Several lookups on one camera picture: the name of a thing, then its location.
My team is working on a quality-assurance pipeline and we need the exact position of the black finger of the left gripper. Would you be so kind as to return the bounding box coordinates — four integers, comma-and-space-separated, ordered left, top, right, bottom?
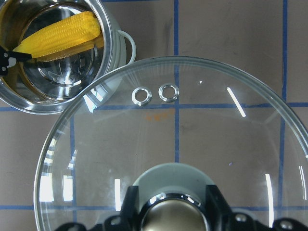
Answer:
0, 47, 32, 76

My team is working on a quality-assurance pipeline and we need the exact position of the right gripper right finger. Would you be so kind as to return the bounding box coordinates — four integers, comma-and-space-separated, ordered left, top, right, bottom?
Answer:
205, 185, 308, 231

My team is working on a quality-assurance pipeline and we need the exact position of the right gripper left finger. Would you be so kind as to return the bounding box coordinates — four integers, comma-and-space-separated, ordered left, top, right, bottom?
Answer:
55, 186, 141, 231

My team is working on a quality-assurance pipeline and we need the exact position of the white cooking pot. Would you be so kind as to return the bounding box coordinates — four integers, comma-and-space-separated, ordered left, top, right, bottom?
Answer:
0, 0, 136, 115

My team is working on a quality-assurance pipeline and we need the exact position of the yellow corn cob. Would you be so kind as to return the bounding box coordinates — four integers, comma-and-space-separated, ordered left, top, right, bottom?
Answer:
13, 11, 104, 61

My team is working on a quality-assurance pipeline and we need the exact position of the glass pot lid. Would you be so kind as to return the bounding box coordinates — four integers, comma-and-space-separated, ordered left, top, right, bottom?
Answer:
34, 56, 308, 231

